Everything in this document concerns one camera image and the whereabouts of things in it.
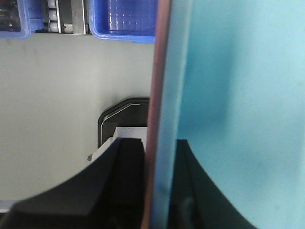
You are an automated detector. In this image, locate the light blue plastic box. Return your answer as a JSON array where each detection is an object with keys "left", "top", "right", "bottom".
[{"left": 149, "top": 0, "right": 305, "bottom": 229}]

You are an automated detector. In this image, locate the pink plastic box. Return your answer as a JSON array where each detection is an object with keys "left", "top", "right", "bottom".
[{"left": 141, "top": 0, "right": 172, "bottom": 229}]

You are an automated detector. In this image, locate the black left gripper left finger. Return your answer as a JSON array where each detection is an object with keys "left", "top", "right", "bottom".
[{"left": 0, "top": 138, "right": 145, "bottom": 229}]

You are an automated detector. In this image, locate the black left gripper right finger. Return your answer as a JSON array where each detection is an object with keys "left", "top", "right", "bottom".
[{"left": 167, "top": 140, "right": 254, "bottom": 229}]

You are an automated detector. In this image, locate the stainless steel shelf rack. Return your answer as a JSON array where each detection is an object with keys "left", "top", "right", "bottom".
[{"left": 28, "top": 0, "right": 92, "bottom": 35}]

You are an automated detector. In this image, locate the blue crate far left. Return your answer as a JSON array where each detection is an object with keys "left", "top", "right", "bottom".
[{"left": 0, "top": 0, "right": 31, "bottom": 39}]

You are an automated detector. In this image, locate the blue crate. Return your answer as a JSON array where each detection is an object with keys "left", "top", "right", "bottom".
[
  {"left": 89, "top": 0, "right": 158, "bottom": 43},
  {"left": 0, "top": 0, "right": 31, "bottom": 39}
]

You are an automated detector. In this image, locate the blue crate middle left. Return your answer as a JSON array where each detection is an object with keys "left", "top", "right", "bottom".
[{"left": 89, "top": 0, "right": 158, "bottom": 43}]

